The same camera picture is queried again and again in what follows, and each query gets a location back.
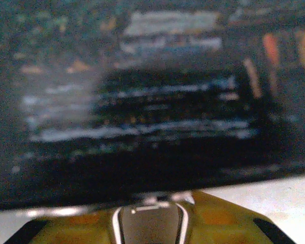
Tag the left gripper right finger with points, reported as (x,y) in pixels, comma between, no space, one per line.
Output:
(226,226)

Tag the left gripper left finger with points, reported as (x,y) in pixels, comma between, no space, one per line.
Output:
(71,231)

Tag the starry night painted box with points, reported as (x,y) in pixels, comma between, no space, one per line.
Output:
(167,101)

